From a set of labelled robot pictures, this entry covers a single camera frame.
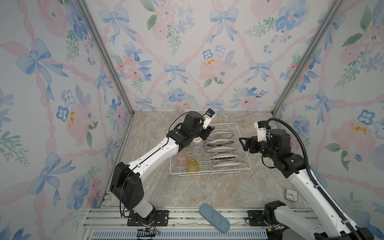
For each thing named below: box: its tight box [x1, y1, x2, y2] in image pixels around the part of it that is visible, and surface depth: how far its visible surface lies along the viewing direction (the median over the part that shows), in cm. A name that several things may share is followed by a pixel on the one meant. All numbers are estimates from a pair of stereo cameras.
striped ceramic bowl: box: [190, 136, 204, 146], surface depth 97 cm
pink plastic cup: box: [175, 150, 189, 168], surface depth 86 cm
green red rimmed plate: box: [206, 139, 235, 147], surface depth 97 cm
